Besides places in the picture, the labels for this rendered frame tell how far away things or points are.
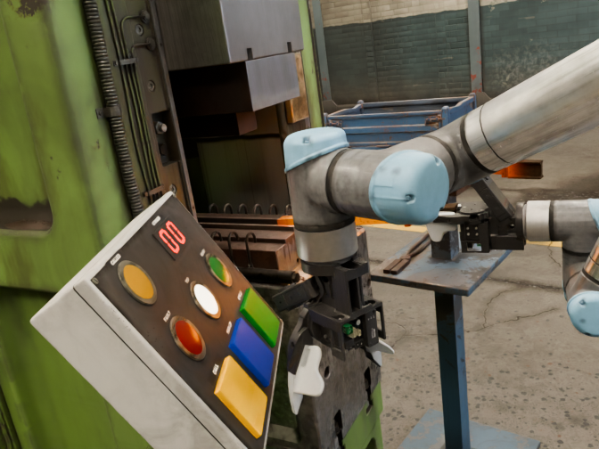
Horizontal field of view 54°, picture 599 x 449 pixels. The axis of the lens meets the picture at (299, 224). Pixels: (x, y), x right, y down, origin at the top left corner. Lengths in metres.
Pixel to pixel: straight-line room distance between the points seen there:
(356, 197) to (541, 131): 0.19
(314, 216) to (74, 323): 0.28
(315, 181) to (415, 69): 8.99
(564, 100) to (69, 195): 0.77
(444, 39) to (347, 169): 8.75
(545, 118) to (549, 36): 8.20
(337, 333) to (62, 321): 0.31
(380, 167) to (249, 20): 0.64
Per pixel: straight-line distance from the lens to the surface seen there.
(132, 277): 0.67
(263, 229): 1.34
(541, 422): 2.34
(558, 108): 0.62
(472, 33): 9.13
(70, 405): 1.45
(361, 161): 0.62
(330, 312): 0.72
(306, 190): 0.66
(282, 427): 1.46
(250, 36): 1.17
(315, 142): 0.65
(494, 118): 0.66
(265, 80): 1.20
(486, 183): 1.14
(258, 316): 0.87
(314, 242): 0.68
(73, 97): 1.02
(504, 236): 1.16
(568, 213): 1.12
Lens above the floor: 1.39
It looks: 18 degrees down
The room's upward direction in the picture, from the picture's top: 8 degrees counter-clockwise
